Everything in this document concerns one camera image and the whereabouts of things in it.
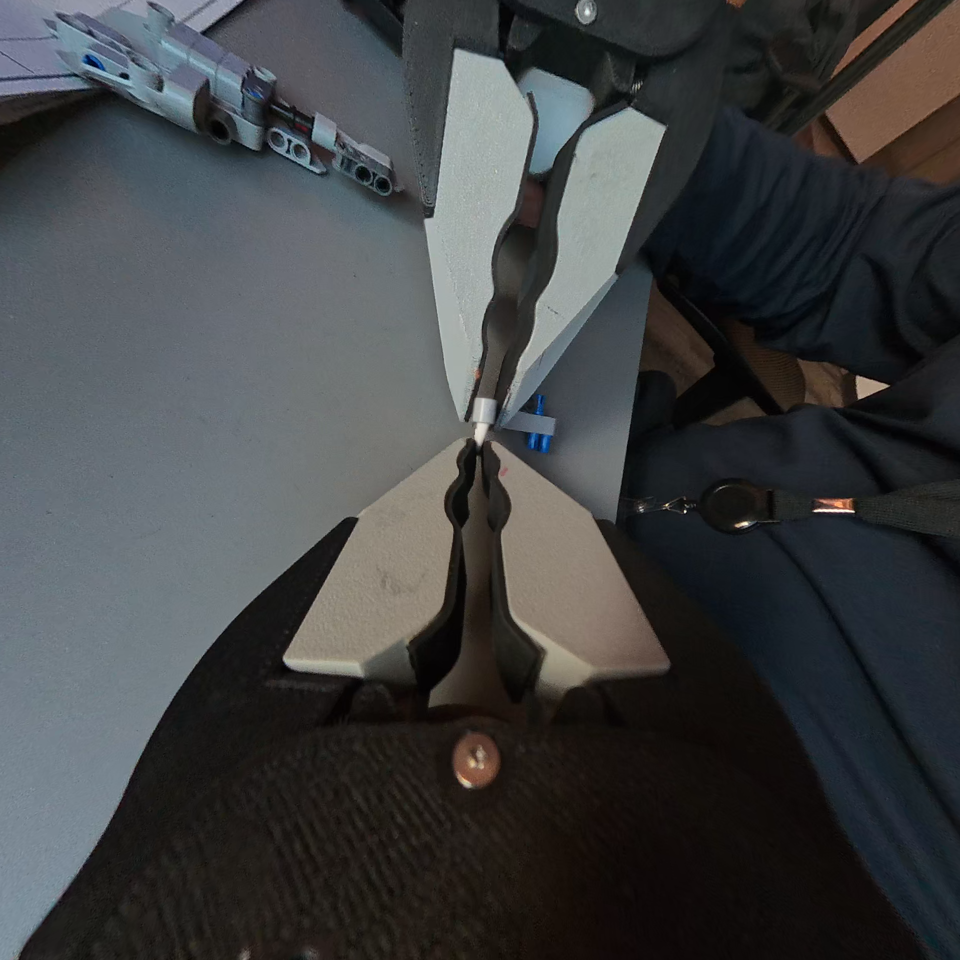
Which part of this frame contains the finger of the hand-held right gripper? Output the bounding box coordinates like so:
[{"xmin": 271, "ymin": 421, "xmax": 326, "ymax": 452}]
[
  {"xmin": 422, "ymin": 47, "xmax": 540, "ymax": 427},
  {"xmin": 491, "ymin": 103, "xmax": 670, "ymax": 429}
]

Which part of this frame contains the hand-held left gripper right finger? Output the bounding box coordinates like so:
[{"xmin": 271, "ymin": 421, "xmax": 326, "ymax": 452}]
[{"xmin": 480, "ymin": 438, "xmax": 671, "ymax": 725}]

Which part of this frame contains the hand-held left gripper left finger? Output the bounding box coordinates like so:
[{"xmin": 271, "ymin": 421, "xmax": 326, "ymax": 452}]
[{"xmin": 283, "ymin": 437, "xmax": 477, "ymax": 706}]

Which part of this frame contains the grey lego jaw assembly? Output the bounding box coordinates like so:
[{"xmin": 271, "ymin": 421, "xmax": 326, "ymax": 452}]
[{"xmin": 471, "ymin": 393, "xmax": 558, "ymax": 453}]

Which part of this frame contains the person's right forearm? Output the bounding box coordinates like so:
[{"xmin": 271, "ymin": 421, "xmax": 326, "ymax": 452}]
[{"xmin": 652, "ymin": 105, "xmax": 960, "ymax": 384}]

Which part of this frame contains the grey lego motor assembly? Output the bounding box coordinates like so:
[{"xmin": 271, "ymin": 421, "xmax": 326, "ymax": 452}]
[{"xmin": 43, "ymin": 2, "xmax": 396, "ymax": 198}]

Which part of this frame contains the lego instruction booklet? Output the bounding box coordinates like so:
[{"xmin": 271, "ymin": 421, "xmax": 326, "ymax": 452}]
[{"xmin": 0, "ymin": 0, "xmax": 249, "ymax": 99}]

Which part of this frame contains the black badge reel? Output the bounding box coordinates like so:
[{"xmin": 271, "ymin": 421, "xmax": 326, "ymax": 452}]
[{"xmin": 626, "ymin": 480, "xmax": 785, "ymax": 535}]

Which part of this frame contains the person's dark blue torso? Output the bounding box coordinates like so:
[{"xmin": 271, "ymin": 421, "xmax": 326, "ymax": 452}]
[{"xmin": 622, "ymin": 360, "xmax": 960, "ymax": 960}]

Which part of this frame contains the black lanyard strap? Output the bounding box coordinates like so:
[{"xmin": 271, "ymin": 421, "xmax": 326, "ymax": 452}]
[{"xmin": 780, "ymin": 480, "xmax": 960, "ymax": 537}]

